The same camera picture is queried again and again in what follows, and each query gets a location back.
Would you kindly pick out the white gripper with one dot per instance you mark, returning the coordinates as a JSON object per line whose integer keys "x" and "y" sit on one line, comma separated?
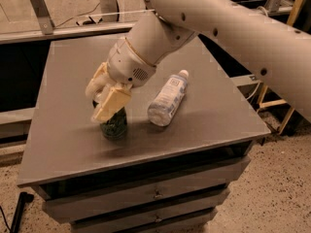
{"x": 126, "y": 64}

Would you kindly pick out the green soda can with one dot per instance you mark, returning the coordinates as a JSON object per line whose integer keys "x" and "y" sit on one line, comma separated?
{"x": 115, "y": 128}

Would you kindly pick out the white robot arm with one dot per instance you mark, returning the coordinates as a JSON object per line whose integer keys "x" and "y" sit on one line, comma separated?
{"x": 277, "y": 54}

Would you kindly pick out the clear plastic water bottle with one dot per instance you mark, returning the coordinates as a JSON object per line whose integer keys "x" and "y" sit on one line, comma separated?
{"x": 166, "y": 103}

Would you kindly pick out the grey drawer cabinet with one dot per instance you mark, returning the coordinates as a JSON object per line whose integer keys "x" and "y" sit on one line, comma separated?
{"x": 154, "y": 179}

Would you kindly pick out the black stand foot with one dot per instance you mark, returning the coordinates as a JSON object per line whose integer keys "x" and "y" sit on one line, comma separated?
{"x": 23, "y": 199}

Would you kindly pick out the metal railing with brackets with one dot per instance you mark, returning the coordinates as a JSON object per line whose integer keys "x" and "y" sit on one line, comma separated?
{"x": 39, "y": 20}

